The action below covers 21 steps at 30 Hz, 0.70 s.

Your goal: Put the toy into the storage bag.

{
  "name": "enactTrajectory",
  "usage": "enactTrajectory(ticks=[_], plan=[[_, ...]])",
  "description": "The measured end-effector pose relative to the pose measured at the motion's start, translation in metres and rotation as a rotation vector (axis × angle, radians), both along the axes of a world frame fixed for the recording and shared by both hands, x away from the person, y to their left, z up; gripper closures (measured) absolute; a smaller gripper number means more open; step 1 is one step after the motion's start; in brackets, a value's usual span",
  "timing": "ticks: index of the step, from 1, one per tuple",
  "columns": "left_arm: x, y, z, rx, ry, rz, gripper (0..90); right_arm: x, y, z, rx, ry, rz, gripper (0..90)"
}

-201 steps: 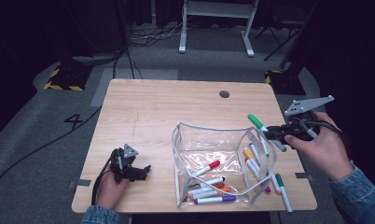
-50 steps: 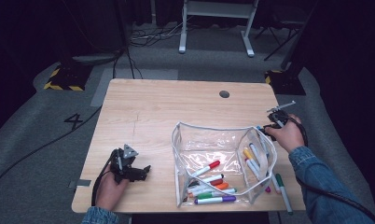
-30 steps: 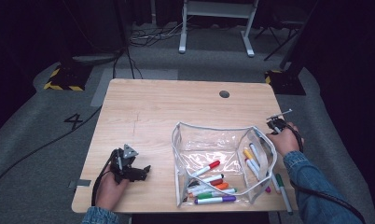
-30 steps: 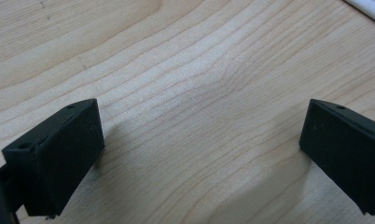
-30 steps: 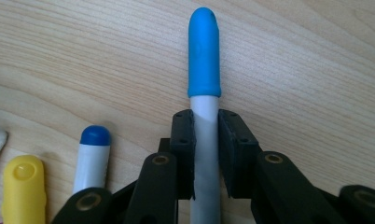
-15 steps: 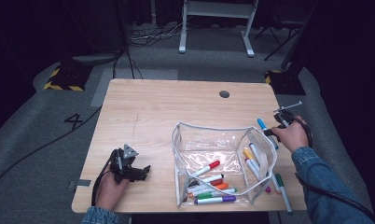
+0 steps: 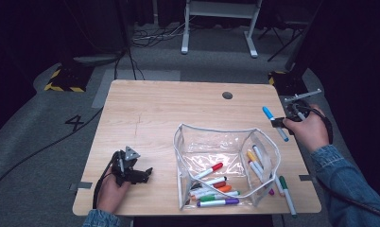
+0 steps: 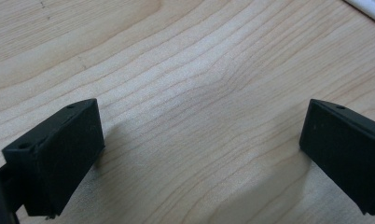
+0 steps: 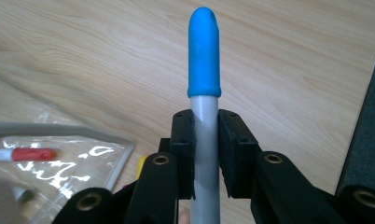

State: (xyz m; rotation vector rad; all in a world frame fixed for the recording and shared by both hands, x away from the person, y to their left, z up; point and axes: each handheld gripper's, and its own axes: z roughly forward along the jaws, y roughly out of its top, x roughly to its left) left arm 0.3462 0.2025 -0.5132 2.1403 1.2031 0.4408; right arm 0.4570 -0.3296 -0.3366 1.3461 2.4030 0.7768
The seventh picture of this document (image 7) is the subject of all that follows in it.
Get light green capped marker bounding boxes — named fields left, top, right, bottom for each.
left=198, top=189, right=242, bottom=203

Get black hanging cables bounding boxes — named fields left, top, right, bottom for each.
left=113, top=46, right=146, bottom=81

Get hand-held gripper black cable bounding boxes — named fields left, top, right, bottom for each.
left=92, top=150, right=121, bottom=210
left=291, top=105, right=380, bottom=220

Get black capped marker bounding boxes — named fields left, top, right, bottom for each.
left=203, top=175, right=229, bottom=186

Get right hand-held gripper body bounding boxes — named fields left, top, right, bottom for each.
left=283, top=88, right=323, bottom=123

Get orange capped marker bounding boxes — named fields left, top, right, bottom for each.
left=190, top=184, right=233, bottom=201

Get bundle of floor cables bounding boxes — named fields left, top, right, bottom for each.
left=130, top=18, right=196, bottom=48

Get black folding stand legs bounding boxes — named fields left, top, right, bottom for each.
left=257, top=18, right=309, bottom=62

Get person's left hand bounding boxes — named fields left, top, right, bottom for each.
left=95, top=171, right=132, bottom=216

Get dark green capped marker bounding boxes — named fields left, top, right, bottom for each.
left=278, top=175, right=299, bottom=218

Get right hand-held gripper black cable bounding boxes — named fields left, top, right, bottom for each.
left=291, top=105, right=380, bottom=220

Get white metal desk frame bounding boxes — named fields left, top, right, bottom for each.
left=181, top=0, right=263, bottom=59

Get black base yellow hazard stripes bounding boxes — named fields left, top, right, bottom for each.
left=43, top=62, right=95, bottom=94
left=268, top=69, right=311, bottom=97

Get light pink capped marker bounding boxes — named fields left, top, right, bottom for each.
left=273, top=176, right=285, bottom=197

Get light blue capped marker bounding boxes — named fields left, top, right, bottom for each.
left=261, top=105, right=290, bottom=143

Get long black floor cable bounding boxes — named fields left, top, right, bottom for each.
left=0, top=106, right=105, bottom=194

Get navy capped marker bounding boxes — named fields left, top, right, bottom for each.
left=251, top=144, right=265, bottom=166

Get person's right hand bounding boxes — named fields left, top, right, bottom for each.
left=282, top=105, right=331, bottom=154

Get left hand-held gripper black cable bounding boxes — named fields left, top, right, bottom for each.
left=92, top=150, right=121, bottom=210

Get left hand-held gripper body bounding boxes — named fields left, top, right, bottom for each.
left=112, top=145, right=141, bottom=187

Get clear plastic pouch white trim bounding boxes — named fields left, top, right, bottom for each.
left=173, top=122, right=282, bottom=211

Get magenta capped marker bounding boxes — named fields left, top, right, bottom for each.
left=248, top=160, right=275, bottom=197

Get grey flat stand base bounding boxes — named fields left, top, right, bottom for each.
left=73, top=55, right=123, bottom=66

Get yellow capped marker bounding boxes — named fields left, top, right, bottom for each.
left=246, top=149, right=258, bottom=164

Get dark red capped marker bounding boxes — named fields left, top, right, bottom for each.
left=189, top=181, right=228, bottom=195

